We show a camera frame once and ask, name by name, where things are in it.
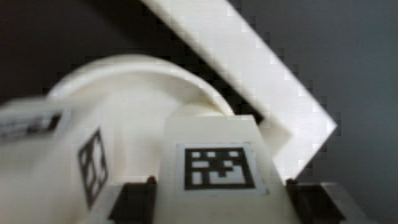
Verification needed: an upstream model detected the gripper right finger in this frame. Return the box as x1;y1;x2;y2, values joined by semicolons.
287;179;345;224

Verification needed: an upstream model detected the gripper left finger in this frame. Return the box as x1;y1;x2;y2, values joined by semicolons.
109;177;157;224

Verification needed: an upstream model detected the white round stool seat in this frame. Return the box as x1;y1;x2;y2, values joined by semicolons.
49;55;235;181

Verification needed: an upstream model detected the white stool leg with tag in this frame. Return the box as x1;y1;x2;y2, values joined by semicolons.
0;98;120;224

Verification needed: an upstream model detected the white L-shaped obstacle frame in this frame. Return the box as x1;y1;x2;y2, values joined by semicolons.
143;0;337;179

